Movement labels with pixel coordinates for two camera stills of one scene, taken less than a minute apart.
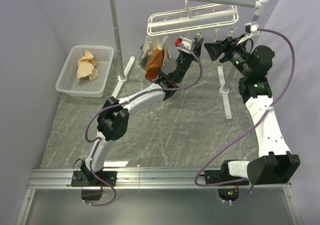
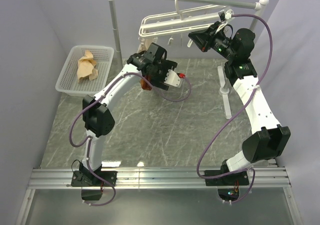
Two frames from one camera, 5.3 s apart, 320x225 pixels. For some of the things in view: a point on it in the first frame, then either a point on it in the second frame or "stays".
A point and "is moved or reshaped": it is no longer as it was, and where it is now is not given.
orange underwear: x=153 y=69 is moved or reshaped
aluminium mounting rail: x=44 y=179 stays
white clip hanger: x=196 y=21 is moved or reshaped
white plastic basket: x=67 y=83 stays
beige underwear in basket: x=87 y=67 stays
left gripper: x=198 y=47 → x=160 y=83
